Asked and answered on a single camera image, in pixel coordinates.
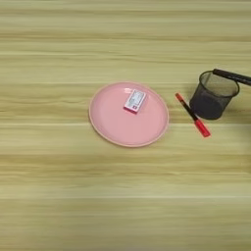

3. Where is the round pink plate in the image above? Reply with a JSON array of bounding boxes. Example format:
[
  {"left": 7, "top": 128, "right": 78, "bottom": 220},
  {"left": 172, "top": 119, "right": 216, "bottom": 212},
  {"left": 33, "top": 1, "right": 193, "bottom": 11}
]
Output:
[{"left": 88, "top": 81, "right": 170, "bottom": 148}]

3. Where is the small white and red box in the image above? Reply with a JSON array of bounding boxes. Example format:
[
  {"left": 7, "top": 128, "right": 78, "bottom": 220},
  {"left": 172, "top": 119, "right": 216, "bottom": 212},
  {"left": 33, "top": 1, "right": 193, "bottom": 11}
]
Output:
[{"left": 123, "top": 88, "right": 148, "bottom": 115}]

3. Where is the red and black marker pen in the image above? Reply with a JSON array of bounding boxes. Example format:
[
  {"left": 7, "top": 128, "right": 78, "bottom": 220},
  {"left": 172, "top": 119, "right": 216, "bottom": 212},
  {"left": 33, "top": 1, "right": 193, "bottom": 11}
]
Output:
[{"left": 175, "top": 92, "right": 212, "bottom": 139}]

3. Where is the black mesh pen cup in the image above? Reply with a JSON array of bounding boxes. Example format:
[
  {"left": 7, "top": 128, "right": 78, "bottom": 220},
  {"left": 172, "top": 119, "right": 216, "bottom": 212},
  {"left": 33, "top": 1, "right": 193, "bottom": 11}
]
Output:
[{"left": 189, "top": 70, "right": 241, "bottom": 121}]

